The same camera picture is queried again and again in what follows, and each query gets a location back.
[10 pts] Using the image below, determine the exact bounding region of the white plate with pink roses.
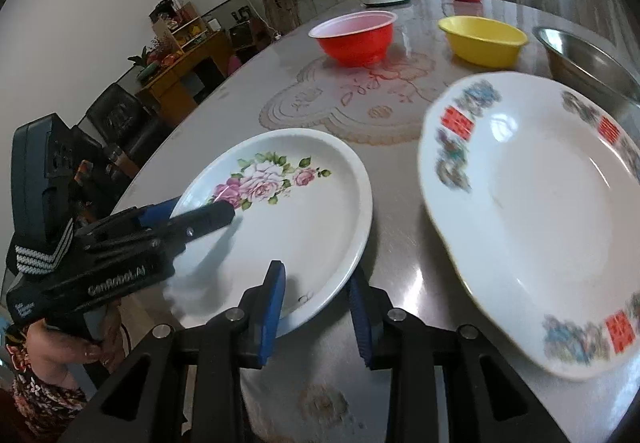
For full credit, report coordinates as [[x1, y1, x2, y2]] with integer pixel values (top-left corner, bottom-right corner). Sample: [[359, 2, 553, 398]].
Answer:
[[167, 128, 374, 339]]

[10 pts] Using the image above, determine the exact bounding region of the person's left hand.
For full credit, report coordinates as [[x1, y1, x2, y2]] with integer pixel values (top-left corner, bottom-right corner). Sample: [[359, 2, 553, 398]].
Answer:
[[24, 304, 124, 384]]

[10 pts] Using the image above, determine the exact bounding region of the wooden desk with shelf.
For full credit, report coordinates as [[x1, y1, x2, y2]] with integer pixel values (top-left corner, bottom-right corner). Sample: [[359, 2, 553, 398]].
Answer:
[[135, 30, 232, 114]]

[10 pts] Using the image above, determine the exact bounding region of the large white patterned plate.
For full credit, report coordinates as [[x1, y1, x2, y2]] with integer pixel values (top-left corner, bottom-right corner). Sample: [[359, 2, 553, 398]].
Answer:
[[417, 71, 640, 382]]

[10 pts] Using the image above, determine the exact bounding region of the small black cabinet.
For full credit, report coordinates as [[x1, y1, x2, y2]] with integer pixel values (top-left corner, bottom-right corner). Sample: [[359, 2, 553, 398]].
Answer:
[[229, 20, 266, 64]]

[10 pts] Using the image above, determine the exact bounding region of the red plastic bowl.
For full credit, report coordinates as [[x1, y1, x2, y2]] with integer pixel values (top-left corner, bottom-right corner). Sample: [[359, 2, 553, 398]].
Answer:
[[308, 11, 399, 68]]

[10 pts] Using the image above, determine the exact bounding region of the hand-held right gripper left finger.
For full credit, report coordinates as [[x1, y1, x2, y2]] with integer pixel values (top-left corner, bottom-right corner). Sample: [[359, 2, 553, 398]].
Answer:
[[61, 260, 288, 443]]

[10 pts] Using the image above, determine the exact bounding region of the stainless steel basin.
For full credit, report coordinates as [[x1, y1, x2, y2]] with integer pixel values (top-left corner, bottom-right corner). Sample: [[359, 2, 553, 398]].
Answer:
[[532, 25, 640, 134]]

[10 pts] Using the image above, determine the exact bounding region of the person's left forearm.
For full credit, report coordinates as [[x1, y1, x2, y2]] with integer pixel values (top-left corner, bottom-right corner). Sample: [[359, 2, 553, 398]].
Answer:
[[0, 318, 89, 426]]

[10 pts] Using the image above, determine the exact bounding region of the black chair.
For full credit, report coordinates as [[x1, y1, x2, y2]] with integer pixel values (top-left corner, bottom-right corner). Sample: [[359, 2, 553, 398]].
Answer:
[[85, 83, 172, 164]]

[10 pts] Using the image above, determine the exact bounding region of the yellow plastic bowl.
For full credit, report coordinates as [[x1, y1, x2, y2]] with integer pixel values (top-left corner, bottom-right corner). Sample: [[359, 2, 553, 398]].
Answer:
[[438, 15, 529, 69]]

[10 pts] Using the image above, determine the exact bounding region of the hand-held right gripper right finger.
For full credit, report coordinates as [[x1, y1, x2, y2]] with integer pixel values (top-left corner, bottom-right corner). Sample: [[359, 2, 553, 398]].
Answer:
[[348, 270, 572, 443]]

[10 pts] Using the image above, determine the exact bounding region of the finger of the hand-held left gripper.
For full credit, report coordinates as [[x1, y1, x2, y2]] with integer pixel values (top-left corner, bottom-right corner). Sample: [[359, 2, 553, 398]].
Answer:
[[100, 201, 236, 265], [82, 196, 184, 245]]

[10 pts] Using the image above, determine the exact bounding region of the wooden chair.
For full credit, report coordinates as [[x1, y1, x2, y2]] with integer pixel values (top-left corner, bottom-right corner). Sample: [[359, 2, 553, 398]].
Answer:
[[262, 0, 301, 36]]

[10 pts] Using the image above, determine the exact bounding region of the wooden shelf with ornaments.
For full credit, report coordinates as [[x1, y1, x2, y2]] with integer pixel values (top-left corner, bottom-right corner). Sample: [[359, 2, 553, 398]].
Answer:
[[148, 0, 212, 50]]

